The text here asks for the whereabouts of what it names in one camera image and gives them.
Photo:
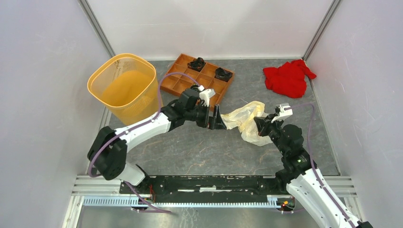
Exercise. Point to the red cloth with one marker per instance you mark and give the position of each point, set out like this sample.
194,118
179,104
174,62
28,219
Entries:
288,79

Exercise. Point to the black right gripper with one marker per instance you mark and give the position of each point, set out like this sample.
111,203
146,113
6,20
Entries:
263,124

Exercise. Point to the yellow mesh trash bin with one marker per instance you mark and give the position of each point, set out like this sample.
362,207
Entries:
127,86

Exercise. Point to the cream plastic trash bag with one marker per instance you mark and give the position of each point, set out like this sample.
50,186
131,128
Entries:
243,119

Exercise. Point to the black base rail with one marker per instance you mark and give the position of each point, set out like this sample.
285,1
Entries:
210,189

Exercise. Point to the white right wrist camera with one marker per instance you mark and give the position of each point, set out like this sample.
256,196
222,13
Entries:
282,112

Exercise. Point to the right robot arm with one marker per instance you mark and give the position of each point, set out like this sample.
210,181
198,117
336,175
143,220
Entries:
303,180

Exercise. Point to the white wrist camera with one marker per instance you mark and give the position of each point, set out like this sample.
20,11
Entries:
205,95
282,112

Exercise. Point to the orange compartment tray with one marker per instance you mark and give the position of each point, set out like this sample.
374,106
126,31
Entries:
187,71

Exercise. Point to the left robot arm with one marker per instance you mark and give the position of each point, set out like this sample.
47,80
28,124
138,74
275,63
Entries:
107,154

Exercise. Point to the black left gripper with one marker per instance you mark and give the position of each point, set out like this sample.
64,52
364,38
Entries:
215,122

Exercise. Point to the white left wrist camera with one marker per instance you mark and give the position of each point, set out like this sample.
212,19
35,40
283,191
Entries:
205,95

